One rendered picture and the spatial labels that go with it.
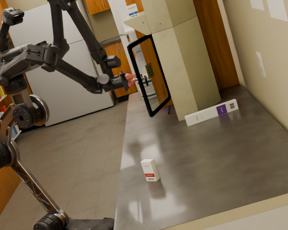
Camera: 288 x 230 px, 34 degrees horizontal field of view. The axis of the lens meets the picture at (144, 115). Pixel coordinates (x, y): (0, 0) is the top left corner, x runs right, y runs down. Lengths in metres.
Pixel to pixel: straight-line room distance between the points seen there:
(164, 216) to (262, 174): 0.36
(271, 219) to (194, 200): 0.25
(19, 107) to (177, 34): 1.08
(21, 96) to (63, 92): 4.63
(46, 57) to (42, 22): 5.13
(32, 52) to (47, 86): 5.25
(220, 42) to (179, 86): 0.48
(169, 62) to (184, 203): 0.97
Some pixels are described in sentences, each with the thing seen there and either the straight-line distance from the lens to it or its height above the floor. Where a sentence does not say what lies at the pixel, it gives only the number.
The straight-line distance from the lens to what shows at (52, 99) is 7.57.
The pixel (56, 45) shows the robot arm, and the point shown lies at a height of 1.47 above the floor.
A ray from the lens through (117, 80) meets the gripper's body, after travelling 2.53.
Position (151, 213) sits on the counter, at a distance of 1.62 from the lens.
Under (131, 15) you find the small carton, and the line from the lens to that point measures 2.41.
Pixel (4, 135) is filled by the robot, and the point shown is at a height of 1.00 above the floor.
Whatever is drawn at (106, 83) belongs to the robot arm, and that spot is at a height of 1.23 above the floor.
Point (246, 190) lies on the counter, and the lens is 1.58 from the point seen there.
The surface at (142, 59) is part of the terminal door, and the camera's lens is 2.52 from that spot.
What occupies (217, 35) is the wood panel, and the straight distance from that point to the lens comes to 2.77.
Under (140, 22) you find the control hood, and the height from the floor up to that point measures 1.48.
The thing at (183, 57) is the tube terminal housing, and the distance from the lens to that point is 2.39.
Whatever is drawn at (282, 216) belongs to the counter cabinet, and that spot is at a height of 0.87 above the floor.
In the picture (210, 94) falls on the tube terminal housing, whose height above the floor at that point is 1.01.
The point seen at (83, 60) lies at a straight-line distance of 7.38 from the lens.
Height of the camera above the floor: 1.65
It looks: 15 degrees down
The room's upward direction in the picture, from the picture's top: 18 degrees counter-clockwise
